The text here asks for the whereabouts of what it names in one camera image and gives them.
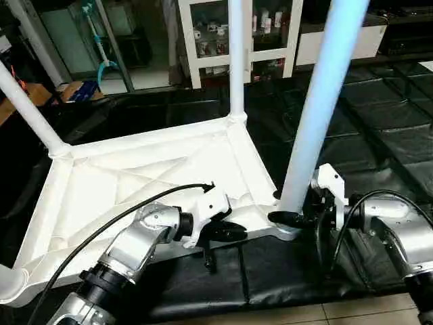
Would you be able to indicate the white plastic table top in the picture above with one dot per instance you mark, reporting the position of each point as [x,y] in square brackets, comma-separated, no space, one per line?
[135,169]

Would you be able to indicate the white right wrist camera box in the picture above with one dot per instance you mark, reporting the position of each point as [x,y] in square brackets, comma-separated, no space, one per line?
[330,189]

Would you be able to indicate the black work mat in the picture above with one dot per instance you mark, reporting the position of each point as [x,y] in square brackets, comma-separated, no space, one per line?
[291,271]

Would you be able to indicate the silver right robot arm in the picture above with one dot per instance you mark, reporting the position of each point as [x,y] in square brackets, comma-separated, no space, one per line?
[396,233]

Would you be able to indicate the blue and yellow box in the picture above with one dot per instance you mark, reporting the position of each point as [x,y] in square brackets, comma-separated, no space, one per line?
[81,91]

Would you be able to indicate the white drawer unit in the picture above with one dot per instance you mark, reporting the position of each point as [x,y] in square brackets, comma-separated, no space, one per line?
[369,44]

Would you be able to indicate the brown wooden desk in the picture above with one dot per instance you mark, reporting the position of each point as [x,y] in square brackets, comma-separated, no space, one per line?
[24,101]

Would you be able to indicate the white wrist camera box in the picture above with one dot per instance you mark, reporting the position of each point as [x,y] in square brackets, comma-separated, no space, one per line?
[330,189]
[208,206]

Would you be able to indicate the white glass-door cabinet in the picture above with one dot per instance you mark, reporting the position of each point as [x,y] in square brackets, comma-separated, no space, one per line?
[210,37]

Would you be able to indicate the white plastic table leg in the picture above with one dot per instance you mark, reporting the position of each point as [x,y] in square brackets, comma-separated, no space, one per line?
[30,105]
[321,101]
[9,283]
[236,57]

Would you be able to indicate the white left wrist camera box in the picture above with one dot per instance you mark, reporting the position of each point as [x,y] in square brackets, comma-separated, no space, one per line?
[208,206]

